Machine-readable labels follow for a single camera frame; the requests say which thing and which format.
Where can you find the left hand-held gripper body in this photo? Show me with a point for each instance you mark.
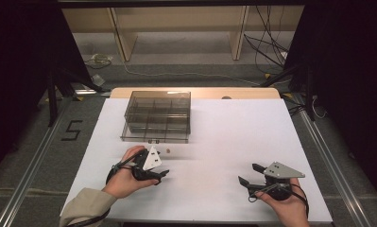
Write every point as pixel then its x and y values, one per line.
pixel 151 159

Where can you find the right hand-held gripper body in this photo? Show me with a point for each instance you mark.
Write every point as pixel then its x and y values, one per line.
pixel 280 171

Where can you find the smoky transparent drawer box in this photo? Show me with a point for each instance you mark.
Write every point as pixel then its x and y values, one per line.
pixel 157 107

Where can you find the person's left hand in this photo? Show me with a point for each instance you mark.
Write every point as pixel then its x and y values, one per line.
pixel 123 183

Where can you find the person's right hand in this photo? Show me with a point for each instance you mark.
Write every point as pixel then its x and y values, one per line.
pixel 291 209

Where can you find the white table mat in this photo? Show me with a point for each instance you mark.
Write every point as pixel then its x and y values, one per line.
pixel 227 142

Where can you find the black tripod stand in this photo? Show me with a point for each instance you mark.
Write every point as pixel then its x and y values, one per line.
pixel 53 101
pixel 309 91

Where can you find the black curtain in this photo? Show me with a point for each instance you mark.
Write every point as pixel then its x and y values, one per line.
pixel 19 63
pixel 350 78

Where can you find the light wooden shelf unit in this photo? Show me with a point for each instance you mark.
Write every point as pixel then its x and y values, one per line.
pixel 129 44

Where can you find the aluminium floor rail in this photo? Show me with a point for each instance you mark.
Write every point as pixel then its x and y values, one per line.
pixel 331 164
pixel 28 176

